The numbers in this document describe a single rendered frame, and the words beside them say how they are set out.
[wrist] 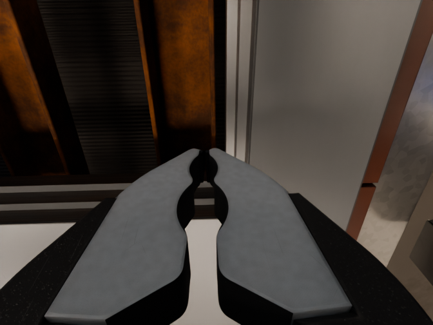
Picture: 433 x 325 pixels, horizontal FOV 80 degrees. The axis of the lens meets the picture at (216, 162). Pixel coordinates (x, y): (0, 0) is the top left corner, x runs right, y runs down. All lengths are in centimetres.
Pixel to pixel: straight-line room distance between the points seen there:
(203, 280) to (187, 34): 28
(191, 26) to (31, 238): 27
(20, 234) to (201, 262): 16
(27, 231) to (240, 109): 20
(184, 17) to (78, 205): 23
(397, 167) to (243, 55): 38
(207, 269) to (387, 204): 38
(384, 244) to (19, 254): 58
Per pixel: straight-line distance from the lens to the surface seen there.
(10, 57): 43
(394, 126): 27
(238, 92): 19
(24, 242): 29
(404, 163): 51
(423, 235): 56
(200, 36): 35
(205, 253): 25
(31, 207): 28
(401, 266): 208
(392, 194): 54
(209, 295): 30
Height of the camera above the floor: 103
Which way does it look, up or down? 60 degrees down
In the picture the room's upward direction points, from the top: 177 degrees clockwise
